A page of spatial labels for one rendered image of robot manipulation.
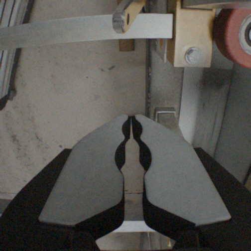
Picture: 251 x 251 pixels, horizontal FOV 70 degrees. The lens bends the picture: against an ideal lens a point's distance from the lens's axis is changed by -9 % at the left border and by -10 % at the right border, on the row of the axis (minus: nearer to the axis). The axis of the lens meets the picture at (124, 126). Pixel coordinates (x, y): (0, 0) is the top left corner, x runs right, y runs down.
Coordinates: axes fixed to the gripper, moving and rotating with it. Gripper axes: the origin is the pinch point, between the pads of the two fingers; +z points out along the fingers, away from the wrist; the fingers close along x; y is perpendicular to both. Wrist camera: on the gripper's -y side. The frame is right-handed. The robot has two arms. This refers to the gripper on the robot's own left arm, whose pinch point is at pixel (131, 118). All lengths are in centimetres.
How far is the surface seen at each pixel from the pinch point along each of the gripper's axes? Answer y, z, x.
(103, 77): 28, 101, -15
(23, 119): 55, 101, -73
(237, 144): 23.4, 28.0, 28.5
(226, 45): -3.4, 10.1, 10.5
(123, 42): 7, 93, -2
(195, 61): -1.0, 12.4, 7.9
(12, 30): -5.4, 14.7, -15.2
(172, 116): 14.4, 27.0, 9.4
